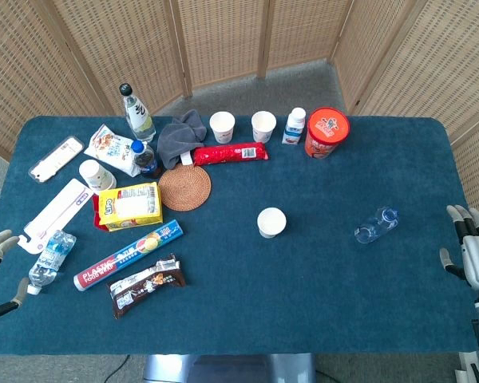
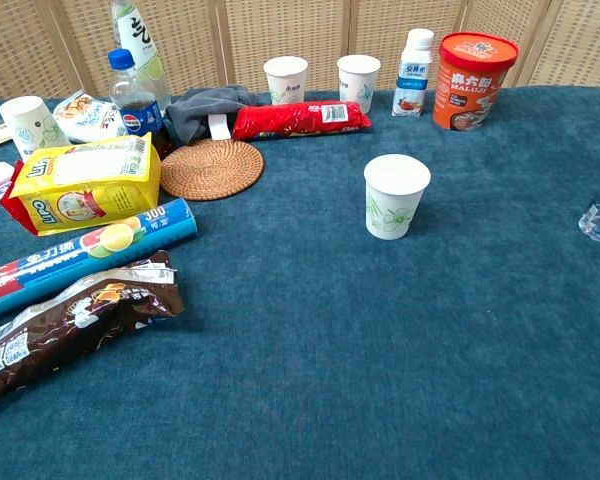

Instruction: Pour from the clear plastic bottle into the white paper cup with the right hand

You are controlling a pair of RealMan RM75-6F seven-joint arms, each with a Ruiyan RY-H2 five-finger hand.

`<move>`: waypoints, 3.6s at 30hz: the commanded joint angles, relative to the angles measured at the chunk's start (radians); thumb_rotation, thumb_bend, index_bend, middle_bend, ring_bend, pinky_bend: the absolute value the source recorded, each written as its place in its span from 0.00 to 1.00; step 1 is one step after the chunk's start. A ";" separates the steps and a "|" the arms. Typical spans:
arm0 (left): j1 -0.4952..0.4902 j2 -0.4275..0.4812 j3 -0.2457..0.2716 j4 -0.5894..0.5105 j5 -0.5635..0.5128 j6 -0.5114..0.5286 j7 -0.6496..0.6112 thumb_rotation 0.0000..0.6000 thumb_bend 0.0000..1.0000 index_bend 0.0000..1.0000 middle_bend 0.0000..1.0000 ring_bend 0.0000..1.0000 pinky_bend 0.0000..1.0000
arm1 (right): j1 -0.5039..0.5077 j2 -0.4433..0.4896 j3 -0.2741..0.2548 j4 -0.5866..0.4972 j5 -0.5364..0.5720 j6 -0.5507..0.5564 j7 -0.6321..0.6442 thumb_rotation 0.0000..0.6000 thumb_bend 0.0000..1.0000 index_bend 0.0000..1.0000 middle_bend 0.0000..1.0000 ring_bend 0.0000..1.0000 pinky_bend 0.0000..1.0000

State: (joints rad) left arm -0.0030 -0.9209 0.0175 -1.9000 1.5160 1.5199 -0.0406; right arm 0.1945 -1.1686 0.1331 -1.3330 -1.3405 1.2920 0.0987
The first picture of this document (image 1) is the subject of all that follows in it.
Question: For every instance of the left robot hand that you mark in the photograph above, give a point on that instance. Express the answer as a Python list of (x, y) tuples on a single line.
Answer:
[(0, 245)]

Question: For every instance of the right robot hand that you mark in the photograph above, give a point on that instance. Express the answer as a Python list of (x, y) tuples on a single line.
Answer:
[(477, 255)]

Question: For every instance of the small clear plastic bottle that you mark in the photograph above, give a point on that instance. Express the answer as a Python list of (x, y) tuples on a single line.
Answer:
[(377, 225)]

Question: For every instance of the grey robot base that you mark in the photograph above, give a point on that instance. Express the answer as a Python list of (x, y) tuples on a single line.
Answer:
[(227, 369)]

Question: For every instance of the water bottle blue label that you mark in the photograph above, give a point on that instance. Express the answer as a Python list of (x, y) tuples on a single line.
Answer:
[(52, 259)]

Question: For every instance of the cola bottle blue cap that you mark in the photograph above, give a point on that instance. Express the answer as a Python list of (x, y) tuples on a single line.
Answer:
[(147, 161)]

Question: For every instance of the clear glass bottle black cap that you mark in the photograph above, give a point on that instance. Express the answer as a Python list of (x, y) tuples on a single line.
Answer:
[(139, 115)]

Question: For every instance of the white yogurt drink bottle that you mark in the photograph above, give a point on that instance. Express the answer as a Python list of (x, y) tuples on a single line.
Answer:
[(293, 129)]

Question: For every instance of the white toothbrush pack purple label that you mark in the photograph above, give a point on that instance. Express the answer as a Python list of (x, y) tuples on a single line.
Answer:
[(58, 213)]

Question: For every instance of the white toothbrush pack orange print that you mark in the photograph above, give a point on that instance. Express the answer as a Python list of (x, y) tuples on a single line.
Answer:
[(56, 159)]

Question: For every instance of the white paper cup lying tilted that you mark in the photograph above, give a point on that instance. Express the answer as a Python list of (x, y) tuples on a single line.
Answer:
[(96, 175)]

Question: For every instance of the blue plastic food wrap box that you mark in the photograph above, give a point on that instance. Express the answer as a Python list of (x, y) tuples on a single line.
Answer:
[(127, 255)]

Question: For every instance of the yellow snack box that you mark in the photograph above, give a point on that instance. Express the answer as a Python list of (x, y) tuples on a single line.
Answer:
[(131, 207)]

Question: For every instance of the white snack bag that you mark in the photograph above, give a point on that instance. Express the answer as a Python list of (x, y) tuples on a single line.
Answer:
[(112, 149)]

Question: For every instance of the brown chocolate snack packet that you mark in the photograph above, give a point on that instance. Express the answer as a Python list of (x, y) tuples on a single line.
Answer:
[(147, 285)]

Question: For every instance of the round woven rattan coaster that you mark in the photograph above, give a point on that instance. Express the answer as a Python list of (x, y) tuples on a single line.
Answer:
[(184, 188)]

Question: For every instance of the orange instant noodle tub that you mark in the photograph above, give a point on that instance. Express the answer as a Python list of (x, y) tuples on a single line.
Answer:
[(327, 127)]

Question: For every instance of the white paper cup green flower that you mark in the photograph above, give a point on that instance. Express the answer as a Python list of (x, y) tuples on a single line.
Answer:
[(271, 221)]

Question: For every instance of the grey cloth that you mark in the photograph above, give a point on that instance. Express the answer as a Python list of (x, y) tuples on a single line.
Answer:
[(179, 137)]

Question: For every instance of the blue table mat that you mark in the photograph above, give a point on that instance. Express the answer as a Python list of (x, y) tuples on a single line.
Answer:
[(263, 299)]

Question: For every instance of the red biscuit packet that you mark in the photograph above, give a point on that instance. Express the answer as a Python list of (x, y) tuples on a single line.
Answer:
[(227, 153)]

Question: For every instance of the woven folding screen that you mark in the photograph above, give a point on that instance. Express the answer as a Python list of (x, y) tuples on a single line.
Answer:
[(223, 40)]

